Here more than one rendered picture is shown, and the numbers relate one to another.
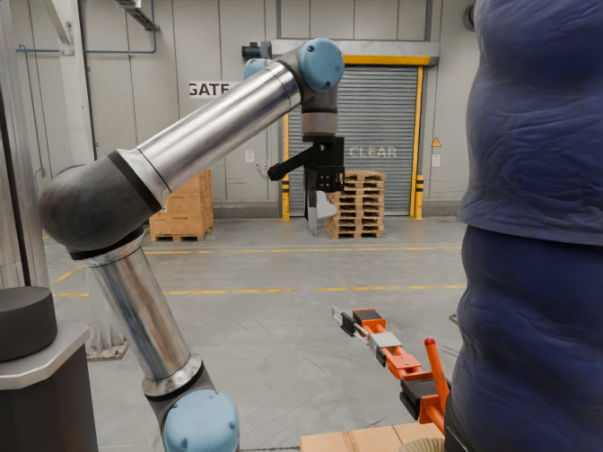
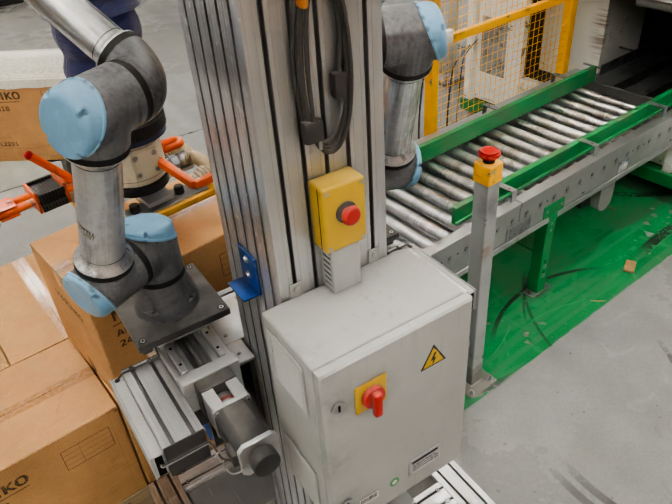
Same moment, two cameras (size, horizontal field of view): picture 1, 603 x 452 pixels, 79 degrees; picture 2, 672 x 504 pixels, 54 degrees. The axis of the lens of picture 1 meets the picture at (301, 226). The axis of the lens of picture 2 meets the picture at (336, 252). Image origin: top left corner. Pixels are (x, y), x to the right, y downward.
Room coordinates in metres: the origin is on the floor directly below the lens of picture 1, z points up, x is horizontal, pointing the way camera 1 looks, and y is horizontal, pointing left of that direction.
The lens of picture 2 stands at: (0.71, 1.42, 2.03)
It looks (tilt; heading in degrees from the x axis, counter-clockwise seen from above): 36 degrees down; 243
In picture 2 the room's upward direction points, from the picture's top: 4 degrees counter-clockwise
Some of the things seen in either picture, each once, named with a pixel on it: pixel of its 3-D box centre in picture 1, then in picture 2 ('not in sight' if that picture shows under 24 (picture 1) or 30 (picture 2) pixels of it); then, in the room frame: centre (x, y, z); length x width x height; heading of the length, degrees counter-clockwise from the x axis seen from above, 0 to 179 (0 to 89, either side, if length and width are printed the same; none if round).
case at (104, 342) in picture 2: not in sight; (164, 278); (0.44, -0.33, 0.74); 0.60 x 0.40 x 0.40; 12
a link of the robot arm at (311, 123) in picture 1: (318, 126); not in sight; (0.79, -0.04, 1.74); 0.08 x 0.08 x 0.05
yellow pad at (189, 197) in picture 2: not in sight; (158, 202); (0.42, -0.23, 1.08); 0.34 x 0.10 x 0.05; 12
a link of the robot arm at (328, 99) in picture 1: (318, 86); not in sight; (0.79, -0.03, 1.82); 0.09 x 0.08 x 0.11; 119
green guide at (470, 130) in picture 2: not in sight; (491, 115); (-1.40, -0.88, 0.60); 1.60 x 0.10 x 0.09; 9
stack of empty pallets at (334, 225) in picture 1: (353, 202); not in sight; (7.81, -1.11, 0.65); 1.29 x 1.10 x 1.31; 3
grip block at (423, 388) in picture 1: (428, 395); (47, 192); (0.68, -0.27, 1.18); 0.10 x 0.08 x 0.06; 102
